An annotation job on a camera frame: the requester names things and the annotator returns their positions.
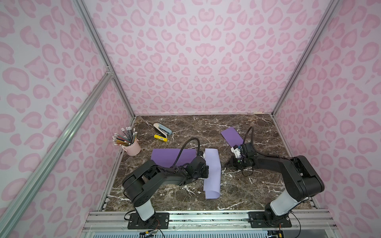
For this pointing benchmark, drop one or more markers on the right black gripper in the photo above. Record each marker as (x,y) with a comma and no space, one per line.
(236,161)

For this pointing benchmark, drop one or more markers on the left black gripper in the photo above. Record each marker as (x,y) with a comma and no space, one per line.
(205,168)

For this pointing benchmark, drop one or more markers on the light lilac paper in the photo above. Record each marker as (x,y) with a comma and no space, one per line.
(212,184)

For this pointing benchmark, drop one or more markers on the dark purple paper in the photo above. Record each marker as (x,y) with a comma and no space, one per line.
(166,157)
(232,137)

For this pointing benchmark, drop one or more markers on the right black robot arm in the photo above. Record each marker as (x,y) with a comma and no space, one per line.
(300,179)

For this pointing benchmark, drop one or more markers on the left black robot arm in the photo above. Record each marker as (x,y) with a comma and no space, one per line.
(140,185)

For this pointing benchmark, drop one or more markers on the grey beige stapler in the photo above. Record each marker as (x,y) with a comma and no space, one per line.
(162,130)

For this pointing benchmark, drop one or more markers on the yellow glue stick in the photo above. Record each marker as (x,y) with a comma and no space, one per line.
(160,138)

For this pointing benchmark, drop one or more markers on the pink pencil cup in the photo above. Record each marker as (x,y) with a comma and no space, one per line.
(133,149)

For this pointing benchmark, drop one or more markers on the bundle of pencils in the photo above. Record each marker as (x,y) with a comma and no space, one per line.
(127,138)

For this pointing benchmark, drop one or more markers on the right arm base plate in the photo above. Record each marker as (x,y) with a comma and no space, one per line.
(265,219)

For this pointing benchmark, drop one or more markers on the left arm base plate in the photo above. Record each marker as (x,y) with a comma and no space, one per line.
(159,219)

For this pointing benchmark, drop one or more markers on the aluminium front rail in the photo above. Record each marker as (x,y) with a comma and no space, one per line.
(305,223)

